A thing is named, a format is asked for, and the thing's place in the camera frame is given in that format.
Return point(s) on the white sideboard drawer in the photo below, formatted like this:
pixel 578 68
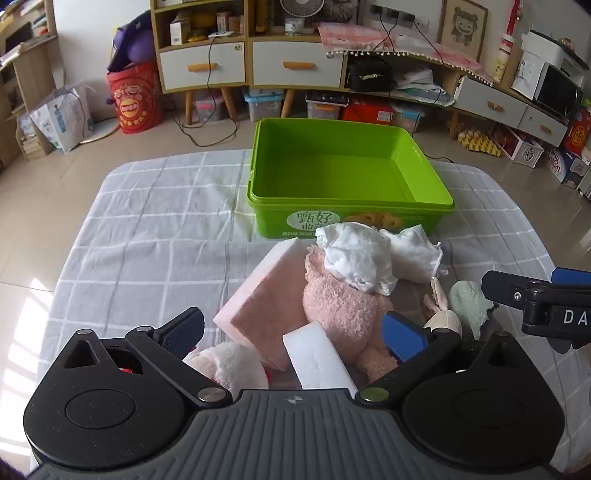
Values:
pixel 489 104
pixel 542 127

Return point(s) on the yellow egg carton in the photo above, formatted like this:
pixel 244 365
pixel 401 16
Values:
pixel 478 143

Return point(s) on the grey checked bed sheet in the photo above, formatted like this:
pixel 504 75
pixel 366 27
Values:
pixel 161 230

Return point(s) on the white cloth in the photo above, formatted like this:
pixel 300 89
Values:
pixel 355 258
pixel 415 258

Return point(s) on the white sponge block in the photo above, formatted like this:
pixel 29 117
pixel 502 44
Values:
pixel 318 360

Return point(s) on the white and red bottle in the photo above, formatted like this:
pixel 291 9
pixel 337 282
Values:
pixel 503 60

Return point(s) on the white cabinet drawer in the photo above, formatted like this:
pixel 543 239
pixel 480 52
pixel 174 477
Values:
pixel 295 64
pixel 203 67

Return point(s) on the small beige fabric piece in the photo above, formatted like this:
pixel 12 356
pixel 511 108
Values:
pixel 438 311

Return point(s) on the pink fluffy cloth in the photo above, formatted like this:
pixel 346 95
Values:
pixel 341 309

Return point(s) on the pink tasselled cloth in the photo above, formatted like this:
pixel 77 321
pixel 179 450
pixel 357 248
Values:
pixel 369 39

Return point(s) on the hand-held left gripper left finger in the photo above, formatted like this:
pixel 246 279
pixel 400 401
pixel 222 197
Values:
pixel 180 330

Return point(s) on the purple plush toy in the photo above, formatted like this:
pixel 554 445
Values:
pixel 134 44

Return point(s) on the green plastic box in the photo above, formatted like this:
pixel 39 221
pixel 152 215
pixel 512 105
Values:
pixel 323 184

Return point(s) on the white paper bag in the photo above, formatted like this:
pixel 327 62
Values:
pixel 62 117

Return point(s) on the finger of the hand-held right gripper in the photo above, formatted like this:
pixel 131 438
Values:
pixel 570 275
pixel 503 286

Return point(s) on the white box red print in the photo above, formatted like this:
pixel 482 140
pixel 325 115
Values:
pixel 519 147

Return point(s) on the red cardboard box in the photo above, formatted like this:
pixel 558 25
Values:
pixel 369 115

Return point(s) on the white and red plush toy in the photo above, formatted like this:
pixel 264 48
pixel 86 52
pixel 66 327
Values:
pixel 231 367

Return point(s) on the wooden cabinet with shelves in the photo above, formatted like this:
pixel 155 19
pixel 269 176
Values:
pixel 249 27

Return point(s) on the pink sponge block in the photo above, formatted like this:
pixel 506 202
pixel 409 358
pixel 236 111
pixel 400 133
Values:
pixel 263 300

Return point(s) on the black and white microwave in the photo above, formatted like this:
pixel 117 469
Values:
pixel 556 90

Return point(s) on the green towel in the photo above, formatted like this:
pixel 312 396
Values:
pixel 468 304

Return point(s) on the low wooden sideboard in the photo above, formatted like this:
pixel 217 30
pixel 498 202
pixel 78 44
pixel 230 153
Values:
pixel 461 99

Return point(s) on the wooden desk with shelves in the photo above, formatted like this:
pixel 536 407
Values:
pixel 27 69

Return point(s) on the wall socket strip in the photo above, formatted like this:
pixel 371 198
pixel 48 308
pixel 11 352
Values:
pixel 392 14

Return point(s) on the red printed bag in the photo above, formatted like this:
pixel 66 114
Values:
pixel 134 99

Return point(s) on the framed cartoon picture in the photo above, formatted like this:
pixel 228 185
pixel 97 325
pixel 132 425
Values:
pixel 461 23

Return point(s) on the black bag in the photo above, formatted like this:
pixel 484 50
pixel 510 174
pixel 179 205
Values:
pixel 369 76

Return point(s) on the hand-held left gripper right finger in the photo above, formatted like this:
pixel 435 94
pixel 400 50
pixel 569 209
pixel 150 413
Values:
pixel 404 339

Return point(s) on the clear storage box blue lid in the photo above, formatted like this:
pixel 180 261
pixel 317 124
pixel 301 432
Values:
pixel 263 106

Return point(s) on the white desk fan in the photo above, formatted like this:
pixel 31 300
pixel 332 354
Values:
pixel 302 14

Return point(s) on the white printer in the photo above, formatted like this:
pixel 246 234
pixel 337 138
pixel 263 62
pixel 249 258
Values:
pixel 554 48

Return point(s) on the cat picture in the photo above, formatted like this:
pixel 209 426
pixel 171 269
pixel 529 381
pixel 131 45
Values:
pixel 341 9

